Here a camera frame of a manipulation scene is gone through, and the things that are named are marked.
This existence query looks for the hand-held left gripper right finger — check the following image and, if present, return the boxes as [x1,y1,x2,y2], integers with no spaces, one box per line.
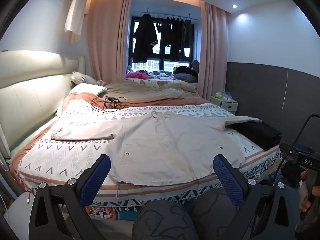
[212,154,297,240]

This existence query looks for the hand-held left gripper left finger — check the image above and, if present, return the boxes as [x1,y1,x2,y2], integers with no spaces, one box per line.
[29,154,112,240]

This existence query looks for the black folded clothes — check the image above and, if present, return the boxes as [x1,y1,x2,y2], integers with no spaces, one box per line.
[231,122,282,150]

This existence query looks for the row of dark hanging clothes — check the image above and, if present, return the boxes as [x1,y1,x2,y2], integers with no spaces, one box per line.
[156,16,195,61]

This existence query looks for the person's right hand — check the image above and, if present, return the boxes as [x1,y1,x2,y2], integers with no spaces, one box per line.
[299,170,312,213]

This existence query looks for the bed with patterned cover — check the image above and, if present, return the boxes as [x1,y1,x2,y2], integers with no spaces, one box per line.
[10,104,283,220]

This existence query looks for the person's right leg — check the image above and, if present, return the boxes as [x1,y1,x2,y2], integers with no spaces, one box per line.
[191,189,240,240]

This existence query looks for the person's leg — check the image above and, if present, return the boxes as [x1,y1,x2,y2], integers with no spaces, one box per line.
[191,189,240,240]
[132,200,193,240]

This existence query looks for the white nightstand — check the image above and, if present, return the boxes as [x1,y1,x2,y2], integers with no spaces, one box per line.
[210,94,238,113]

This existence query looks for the person's left leg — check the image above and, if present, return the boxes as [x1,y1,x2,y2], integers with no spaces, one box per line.
[132,200,193,240]

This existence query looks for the salmon bed cover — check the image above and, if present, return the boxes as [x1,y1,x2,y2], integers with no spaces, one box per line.
[56,92,213,117]

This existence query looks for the white pillow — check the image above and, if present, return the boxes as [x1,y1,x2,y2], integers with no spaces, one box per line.
[68,83,107,97]

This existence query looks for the beige duvet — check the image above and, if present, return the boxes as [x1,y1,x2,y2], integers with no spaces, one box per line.
[99,79,200,105]

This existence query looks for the grey plush pillow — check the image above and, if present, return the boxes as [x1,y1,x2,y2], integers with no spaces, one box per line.
[70,71,98,85]

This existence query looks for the beige padded headboard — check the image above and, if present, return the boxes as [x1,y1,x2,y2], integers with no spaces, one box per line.
[0,50,85,159]

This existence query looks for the pink cloth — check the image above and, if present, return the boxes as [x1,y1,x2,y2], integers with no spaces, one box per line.
[126,71,149,80]

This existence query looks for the floral bedding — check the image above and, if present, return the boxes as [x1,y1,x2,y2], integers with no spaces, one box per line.
[147,71,175,80]

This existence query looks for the window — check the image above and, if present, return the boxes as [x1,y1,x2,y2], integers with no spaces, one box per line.
[131,16,200,74]

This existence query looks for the pink curtain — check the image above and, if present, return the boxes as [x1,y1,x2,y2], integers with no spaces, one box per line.
[86,0,133,85]
[199,1,229,100]

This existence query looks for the large dark hanging coat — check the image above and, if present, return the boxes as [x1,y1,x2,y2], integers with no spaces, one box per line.
[132,14,159,63]

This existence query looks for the white hanging garment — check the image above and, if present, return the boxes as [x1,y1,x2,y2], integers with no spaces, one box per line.
[64,0,89,43]

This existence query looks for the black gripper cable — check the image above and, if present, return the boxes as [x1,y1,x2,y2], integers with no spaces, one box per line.
[274,114,320,188]

